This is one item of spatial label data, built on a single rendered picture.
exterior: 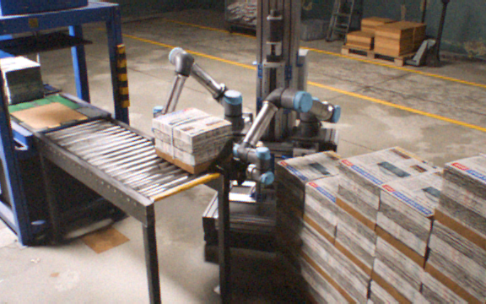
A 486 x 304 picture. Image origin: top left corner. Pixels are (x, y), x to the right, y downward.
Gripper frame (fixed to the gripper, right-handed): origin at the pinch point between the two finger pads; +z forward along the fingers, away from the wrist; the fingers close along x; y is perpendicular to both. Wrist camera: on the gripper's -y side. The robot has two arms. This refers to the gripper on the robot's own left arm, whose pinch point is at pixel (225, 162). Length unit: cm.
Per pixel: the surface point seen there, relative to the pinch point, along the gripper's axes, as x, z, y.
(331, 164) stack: -36, -47, 3
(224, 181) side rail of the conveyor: 11.4, -12.2, -3.8
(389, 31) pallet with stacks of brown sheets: -565, 249, -32
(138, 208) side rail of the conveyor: 63, -6, -3
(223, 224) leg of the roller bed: 12.6, -11.3, -30.5
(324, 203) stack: -4, -69, 0
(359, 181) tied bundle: 3, -93, 23
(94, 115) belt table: 15, 126, 1
